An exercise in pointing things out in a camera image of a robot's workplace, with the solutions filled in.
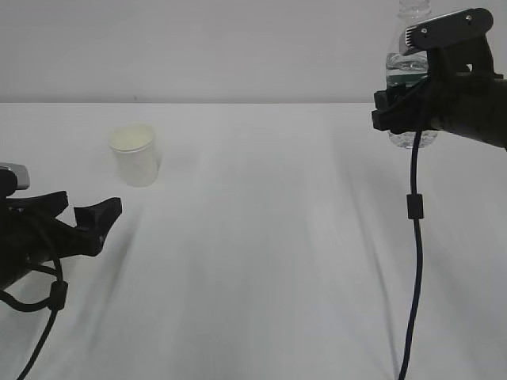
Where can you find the white paper cup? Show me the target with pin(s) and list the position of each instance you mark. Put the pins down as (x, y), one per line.
(133, 147)

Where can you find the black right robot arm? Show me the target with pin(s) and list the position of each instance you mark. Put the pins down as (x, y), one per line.
(461, 95)

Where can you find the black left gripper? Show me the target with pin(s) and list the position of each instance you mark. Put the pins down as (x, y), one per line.
(22, 245)

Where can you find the clear green-label water bottle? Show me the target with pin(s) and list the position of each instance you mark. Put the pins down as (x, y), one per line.
(408, 69)

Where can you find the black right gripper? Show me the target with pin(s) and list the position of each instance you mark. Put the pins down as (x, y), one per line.
(462, 95)

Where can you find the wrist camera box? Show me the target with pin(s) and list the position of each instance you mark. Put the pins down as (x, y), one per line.
(14, 177)
(445, 30)

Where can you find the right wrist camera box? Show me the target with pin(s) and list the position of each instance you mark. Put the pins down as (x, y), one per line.
(445, 30)

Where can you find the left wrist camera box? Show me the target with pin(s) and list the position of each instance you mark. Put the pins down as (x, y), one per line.
(14, 177)

